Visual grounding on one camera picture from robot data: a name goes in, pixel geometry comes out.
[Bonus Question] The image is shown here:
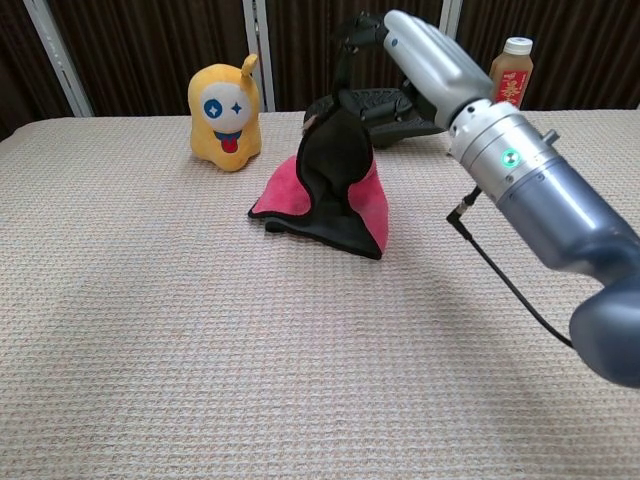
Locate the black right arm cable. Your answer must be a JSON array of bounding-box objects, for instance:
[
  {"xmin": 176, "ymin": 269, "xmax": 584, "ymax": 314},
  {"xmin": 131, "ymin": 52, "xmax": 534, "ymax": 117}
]
[{"xmin": 446, "ymin": 188, "xmax": 576, "ymax": 349}]

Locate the pink towel with black trim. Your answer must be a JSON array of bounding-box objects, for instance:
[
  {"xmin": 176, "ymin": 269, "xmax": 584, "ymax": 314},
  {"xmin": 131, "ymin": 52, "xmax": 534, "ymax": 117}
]
[{"xmin": 246, "ymin": 44, "xmax": 391, "ymax": 261}]

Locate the brown juice bottle red label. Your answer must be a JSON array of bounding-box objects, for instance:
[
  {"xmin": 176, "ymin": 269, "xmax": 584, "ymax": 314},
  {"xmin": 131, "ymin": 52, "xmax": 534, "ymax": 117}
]
[{"xmin": 488, "ymin": 36, "xmax": 534, "ymax": 110}]

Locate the beige woven tablecloth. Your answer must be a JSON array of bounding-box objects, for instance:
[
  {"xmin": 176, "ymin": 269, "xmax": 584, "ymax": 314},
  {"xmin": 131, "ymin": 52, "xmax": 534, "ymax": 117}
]
[{"xmin": 0, "ymin": 108, "xmax": 640, "ymax": 480}]

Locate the black slipper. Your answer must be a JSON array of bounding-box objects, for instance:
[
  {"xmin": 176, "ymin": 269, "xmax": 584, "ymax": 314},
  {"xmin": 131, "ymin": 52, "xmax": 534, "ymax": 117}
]
[{"xmin": 303, "ymin": 87, "xmax": 446, "ymax": 150}]

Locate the white partition post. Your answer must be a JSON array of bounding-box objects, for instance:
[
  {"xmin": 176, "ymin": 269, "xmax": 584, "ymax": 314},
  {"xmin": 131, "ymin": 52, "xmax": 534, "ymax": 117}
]
[
  {"xmin": 241, "ymin": 0, "xmax": 277, "ymax": 113},
  {"xmin": 439, "ymin": 0, "xmax": 464, "ymax": 46},
  {"xmin": 23, "ymin": 0, "xmax": 95, "ymax": 118}
]

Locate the dark pleated curtain panel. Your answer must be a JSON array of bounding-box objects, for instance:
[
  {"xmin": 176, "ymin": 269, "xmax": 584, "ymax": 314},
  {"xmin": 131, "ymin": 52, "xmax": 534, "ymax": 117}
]
[
  {"xmin": 452, "ymin": 0, "xmax": 640, "ymax": 111},
  {"xmin": 47, "ymin": 0, "xmax": 251, "ymax": 117},
  {"xmin": 0, "ymin": 0, "xmax": 76, "ymax": 144},
  {"xmin": 264, "ymin": 0, "xmax": 446, "ymax": 112}
]

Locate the yellow plush monster toy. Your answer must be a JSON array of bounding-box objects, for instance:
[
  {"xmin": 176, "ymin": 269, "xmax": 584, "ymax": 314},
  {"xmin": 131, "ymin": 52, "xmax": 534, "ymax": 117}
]
[{"xmin": 187, "ymin": 53, "xmax": 263, "ymax": 174}]

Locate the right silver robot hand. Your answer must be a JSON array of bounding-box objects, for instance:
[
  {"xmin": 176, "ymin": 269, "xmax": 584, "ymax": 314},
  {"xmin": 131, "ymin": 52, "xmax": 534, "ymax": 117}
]
[{"xmin": 335, "ymin": 9, "xmax": 497, "ymax": 132}]

